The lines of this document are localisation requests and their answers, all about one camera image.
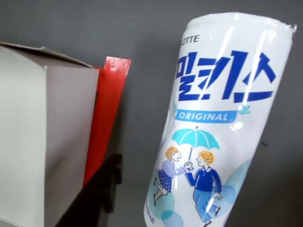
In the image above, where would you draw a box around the white blue drink can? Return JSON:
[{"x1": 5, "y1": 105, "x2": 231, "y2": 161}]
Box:
[{"x1": 143, "y1": 11, "x2": 298, "y2": 227}]

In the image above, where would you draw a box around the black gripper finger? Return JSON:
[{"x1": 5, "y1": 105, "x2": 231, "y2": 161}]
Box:
[{"x1": 54, "y1": 153, "x2": 124, "y2": 227}]

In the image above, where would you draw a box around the red paper sheet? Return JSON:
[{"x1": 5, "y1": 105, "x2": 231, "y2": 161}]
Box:
[{"x1": 82, "y1": 56, "x2": 132, "y2": 188}]

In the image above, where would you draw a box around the white cardboard box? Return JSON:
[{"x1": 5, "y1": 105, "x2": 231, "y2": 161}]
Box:
[{"x1": 0, "y1": 42, "x2": 100, "y2": 227}]

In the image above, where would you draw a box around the grey table mat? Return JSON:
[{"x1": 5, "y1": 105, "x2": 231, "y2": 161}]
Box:
[{"x1": 0, "y1": 0, "x2": 303, "y2": 227}]

